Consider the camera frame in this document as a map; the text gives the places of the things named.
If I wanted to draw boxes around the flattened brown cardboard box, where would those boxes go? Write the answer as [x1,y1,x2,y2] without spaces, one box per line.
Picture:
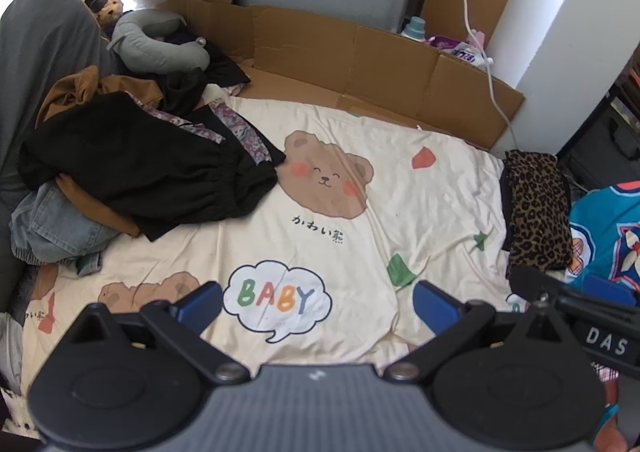
[162,0,524,149]

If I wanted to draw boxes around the teal printed blanket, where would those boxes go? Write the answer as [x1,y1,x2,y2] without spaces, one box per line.
[565,181,639,306]

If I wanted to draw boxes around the leopard print folded garment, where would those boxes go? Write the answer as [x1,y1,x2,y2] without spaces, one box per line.
[500,150,573,272]

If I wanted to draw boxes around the brown crumpled garment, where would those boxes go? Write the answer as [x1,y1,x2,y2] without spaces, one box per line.
[35,65,164,238]

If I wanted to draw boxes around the black garment under neck pillow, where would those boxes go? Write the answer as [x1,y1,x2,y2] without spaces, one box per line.
[130,40,250,117]

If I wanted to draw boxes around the black shorts with bear pattern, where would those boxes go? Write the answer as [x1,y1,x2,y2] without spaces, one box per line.
[17,91,285,241]

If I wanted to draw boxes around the small bear plush toy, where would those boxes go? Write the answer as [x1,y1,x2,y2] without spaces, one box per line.
[85,0,124,27]

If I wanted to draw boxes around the white power cable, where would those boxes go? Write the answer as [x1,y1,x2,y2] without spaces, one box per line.
[451,0,522,153]

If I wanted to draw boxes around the cream bear print bedsheet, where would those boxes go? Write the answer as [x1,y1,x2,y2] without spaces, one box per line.
[22,92,509,385]

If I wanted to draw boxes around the grey neck pillow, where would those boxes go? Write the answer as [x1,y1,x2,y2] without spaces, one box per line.
[107,9,209,75]

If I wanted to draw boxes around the light blue denim jeans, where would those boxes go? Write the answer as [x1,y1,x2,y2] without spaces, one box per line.
[9,183,119,276]

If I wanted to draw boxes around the detergent bottles by wall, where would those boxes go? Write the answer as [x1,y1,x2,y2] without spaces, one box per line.
[400,16,494,68]

